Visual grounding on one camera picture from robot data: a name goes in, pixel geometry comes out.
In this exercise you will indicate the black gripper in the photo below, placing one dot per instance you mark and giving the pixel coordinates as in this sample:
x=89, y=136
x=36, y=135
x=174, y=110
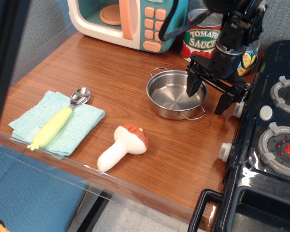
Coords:
x=220, y=71

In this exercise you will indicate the small stainless steel pot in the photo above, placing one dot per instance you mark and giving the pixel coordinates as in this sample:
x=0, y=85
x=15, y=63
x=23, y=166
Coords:
x=167, y=95

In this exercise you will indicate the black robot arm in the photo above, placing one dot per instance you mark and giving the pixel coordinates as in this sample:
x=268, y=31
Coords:
x=241, y=26

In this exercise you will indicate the teal toy microwave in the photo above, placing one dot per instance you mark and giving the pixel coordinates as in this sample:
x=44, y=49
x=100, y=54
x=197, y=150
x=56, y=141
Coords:
x=130, y=23

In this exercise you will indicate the pineapple slices can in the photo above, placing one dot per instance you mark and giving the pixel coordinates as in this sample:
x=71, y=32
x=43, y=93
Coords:
x=249, y=59

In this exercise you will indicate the tomato sauce can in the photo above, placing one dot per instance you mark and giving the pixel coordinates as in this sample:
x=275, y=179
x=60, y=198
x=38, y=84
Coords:
x=201, y=39

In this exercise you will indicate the plush toy mushroom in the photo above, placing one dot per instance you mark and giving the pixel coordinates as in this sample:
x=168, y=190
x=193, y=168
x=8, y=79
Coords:
x=129, y=138

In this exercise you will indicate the black toy stove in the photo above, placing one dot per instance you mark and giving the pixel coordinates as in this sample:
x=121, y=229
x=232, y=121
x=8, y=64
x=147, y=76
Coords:
x=256, y=193

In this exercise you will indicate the light teal folded cloth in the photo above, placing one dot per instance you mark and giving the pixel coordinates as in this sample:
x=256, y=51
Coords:
x=82, y=120

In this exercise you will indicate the clear acrylic table guard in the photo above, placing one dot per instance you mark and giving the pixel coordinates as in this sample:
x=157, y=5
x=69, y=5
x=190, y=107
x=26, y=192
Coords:
x=138, y=182

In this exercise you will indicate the spoon with yellow-green handle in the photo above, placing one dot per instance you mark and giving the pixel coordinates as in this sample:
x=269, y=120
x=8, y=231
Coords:
x=50, y=130

